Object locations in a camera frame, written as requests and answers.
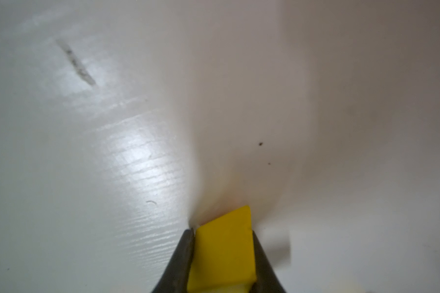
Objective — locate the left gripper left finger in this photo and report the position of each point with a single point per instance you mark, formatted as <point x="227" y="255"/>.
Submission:
<point x="175" y="277"/>

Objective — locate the yellow triangle block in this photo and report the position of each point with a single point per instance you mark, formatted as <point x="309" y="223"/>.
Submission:
<point x="223" y="260"/>

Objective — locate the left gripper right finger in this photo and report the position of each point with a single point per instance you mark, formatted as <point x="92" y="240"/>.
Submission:
<point x="267" y="281"/>

